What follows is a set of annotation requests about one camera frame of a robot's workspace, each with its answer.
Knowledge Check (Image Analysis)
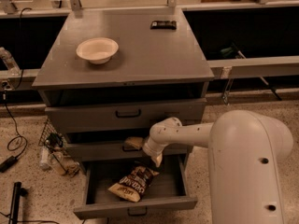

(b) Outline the clear plastic water bottle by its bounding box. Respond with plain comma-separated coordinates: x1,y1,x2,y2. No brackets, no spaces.
0,47,21,77

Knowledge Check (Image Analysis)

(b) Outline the grey bottom drawer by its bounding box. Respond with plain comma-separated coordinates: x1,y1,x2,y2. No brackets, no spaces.
74,155,197,219

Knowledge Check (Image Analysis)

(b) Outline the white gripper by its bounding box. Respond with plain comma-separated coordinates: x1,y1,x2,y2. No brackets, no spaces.
124,136,164,168

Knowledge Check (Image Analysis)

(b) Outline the grey top drawer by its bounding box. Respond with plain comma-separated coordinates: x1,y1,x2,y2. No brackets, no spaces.
46,98,206,133

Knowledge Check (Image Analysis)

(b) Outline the black stand post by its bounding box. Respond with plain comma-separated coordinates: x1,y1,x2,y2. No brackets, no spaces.
8,182,27,224

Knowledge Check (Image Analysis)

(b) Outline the grey metal rail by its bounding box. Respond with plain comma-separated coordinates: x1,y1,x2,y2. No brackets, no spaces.
207,56,299,79

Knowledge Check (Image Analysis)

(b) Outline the grey drawer cabinet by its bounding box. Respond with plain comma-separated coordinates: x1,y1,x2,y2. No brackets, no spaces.
32,7,216,173

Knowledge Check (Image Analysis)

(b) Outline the grey middle drawer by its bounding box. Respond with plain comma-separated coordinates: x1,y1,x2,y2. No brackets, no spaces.
65,134,196,161

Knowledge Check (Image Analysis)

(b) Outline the grey drawer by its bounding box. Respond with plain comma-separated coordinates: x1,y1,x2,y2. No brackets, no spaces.
46,98,206,133
65,134,196,161
74,155,197,219

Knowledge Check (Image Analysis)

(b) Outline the black power adapter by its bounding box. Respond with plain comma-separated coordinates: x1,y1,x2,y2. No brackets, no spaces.
0,156,18,173

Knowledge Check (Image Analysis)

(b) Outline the wire mesh basket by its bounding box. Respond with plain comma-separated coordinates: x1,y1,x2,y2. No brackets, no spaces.
38,119,61,146

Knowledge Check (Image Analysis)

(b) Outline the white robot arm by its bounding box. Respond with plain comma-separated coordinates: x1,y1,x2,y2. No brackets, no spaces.
125,110,293,224

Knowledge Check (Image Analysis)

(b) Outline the clutter pile beside cabinet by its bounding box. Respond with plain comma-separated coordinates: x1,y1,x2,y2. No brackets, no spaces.
39,133,79,177

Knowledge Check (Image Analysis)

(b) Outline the black snack bar wrapper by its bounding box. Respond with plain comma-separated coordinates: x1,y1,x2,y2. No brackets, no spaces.
150,21,177,30

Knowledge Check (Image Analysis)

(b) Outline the green object in bin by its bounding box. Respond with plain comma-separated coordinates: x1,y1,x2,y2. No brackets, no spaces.
221,47,236,59

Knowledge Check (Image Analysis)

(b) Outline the black power cable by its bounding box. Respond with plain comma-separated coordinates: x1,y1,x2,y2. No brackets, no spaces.
2,7,33,159

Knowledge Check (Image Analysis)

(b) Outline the brown chip bag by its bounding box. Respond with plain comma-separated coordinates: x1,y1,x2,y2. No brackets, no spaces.
108,165,159,203

